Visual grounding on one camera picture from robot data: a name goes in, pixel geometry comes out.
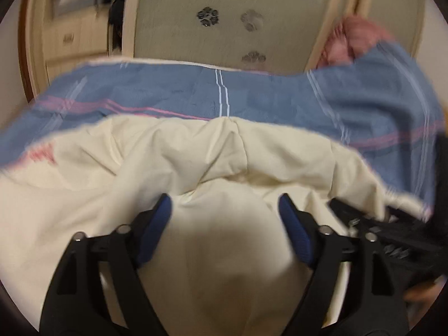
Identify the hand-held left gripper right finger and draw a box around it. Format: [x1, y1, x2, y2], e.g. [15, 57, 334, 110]
[278, 193, 411, 336]

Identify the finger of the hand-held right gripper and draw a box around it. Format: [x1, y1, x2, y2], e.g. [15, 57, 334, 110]
[329, 198, 377, 233]

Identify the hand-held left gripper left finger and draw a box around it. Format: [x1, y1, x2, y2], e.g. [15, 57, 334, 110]
[39, 194, 173, 336]

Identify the cream garment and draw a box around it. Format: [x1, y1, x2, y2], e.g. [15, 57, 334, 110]
[0, 115, 435, 336]

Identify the blue striped bed sheet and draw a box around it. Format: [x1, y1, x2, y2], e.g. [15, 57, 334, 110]
[0, 40, 448, 214]

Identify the pink quilted cloth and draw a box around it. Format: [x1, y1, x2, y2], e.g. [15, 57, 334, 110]
[317, 16, 396, 71]

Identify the floral patterned wardrobe door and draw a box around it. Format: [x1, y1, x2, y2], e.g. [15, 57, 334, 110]
[122, 0, 354, 75]

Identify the cream wooden cabinet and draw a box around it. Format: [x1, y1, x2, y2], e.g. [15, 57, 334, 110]
[19, 0, 121, 103]

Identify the dark hanging clothing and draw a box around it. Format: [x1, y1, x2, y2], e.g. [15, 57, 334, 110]
[106, 0, 126, 56]

